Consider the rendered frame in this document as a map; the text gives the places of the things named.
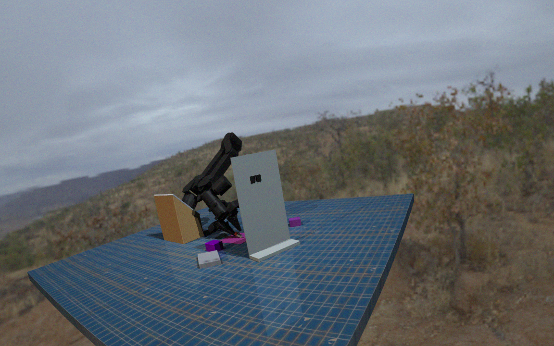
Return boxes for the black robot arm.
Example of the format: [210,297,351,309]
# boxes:
[182,133,242,210]

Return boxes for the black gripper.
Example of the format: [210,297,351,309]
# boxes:
[208,198,242,236]

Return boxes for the pink flat square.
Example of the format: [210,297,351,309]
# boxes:
[221,233,246,244]

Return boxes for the purple cube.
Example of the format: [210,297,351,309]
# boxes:
[289,217,301,227]
[205,240,224,252]

